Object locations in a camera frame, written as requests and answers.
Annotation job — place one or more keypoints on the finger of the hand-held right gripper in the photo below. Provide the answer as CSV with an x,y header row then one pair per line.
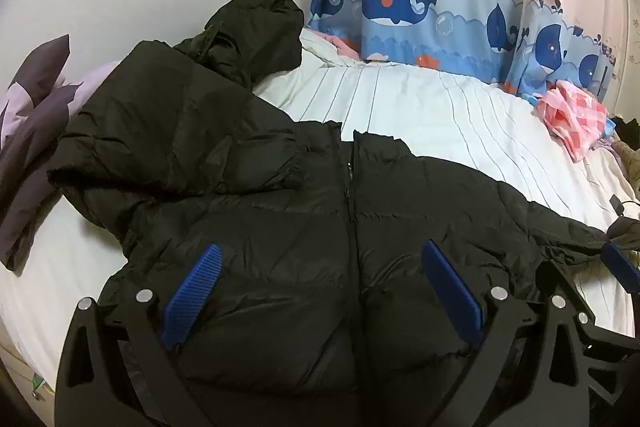
x,y
622,267
615,357

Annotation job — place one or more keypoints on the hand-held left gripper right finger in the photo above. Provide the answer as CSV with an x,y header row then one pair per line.
x,y
452,292

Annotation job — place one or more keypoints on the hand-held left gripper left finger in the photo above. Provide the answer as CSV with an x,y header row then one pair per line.
x,y
192,294

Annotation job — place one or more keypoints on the black puffer jacket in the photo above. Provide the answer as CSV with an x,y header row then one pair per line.
x,y
300,207

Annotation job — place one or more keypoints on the pile of clothes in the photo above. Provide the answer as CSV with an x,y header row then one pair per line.
x,y
627,152

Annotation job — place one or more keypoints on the pink checked cloth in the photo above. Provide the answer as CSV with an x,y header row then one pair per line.
x,y
575,117

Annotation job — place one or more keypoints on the white striped bed sheet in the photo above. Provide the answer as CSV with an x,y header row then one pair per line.
x,y
425,107

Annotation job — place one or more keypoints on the black crumpled garment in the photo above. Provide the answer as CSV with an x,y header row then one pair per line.
x,y
250,37

